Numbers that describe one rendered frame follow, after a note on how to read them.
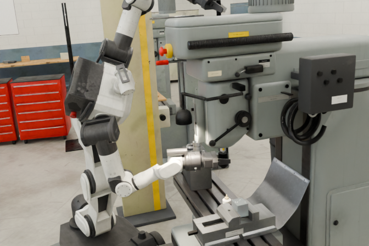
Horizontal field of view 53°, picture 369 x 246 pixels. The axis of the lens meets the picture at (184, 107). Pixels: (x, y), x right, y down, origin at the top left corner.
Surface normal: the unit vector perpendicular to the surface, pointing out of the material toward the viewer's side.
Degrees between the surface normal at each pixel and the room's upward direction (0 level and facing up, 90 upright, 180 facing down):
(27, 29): 90
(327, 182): 88
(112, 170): 97
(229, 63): 90
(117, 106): 57
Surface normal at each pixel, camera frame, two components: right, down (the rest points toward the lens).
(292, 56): 0.30, 0.23
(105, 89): 0.47, -0.37
